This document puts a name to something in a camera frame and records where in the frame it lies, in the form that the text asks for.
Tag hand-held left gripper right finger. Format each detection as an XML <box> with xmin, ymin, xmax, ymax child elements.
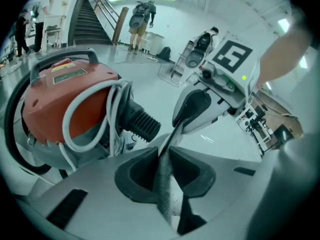
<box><xmin>163</xmin><ymin>128</ymin><xmax>262</xmax><ymax>240</ymax></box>

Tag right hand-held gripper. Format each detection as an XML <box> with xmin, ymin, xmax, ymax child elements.
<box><xmin>171</xmin><ymin>31</ymin><xmax>262</xmax><ymax>135</ymax></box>

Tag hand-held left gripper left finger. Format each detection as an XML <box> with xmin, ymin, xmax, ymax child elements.
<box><xmin>14</xmin><ymin>128</ymin><xmax>177</xmax><ymax>240</ymax></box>

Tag black ribbed vacuum piece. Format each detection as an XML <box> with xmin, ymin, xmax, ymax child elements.
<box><xmin>126</xmin><ymin>99</ymin><xmax>162</xmax><ymax>143</ymax></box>

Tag red and grey vacuum cleaner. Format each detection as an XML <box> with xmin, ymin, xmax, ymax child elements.
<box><xmin>21</xmin><ymin>47</ymin><xmax>162</xmax><ymax>173</ymax></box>

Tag person's right forearm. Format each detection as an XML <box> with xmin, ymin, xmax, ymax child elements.
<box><xmin>254</xmin><ymin>6</ymin><xmax>313</xmax><ymax>88</ymax></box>

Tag white step ladder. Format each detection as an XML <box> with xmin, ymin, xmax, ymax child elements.
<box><xmin>171</xmin><ymin>40</ymin><xmax>196</xmax><ymax>85</ymax></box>

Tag black backpack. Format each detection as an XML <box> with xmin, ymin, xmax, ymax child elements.
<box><xmin>156</xmin><ymin>46</ymin><xmax>172</xmax><ymax>61</ymax></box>

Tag cluttered work desk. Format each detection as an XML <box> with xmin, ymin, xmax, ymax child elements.
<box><xmin>234</xmin><ymin>91</ymin><xmax>304</xmax><ymax>158</ymax></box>

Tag white low cabinet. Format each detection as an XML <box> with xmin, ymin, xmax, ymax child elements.
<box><xmin>144</xmin><ymin>31</ymin><xmax>166</xmax><ymax>57</ymax></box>

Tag dark staircase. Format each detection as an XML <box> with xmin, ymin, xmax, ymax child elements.
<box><xmin>67</xmin><ymin>0</ymin><xmax>114</xmax><ymax>46</ymax></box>

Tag white wooden chair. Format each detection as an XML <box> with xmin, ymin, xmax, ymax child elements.
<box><xmin>42</xmin><ymin>13</ymin><xmax>67</xmax><ymax>50</ymax></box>

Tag thin floor cable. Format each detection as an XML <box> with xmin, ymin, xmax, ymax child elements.
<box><xmin>156</xmin><ymin>60</ymin><xmax>181</xmax><ymax>88</ymax></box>

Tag white vacuum power cable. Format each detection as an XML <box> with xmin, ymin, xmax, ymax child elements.
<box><xmin>57</xmin><ymin>80</ymin><xmax>134</xmax><ymax>173</ymax></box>

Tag wooden stair post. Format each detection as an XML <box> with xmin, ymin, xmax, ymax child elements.
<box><xmin>111</xmin><ymin>6</ymin><xmax>130</xmax><ymax>46</ymax></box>

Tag black corrugated vacuum hose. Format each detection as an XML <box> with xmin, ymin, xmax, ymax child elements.
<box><xmin>3</xmin><ymin>70</ymin><xmax>53</xmax><ymax>176</ymax></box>

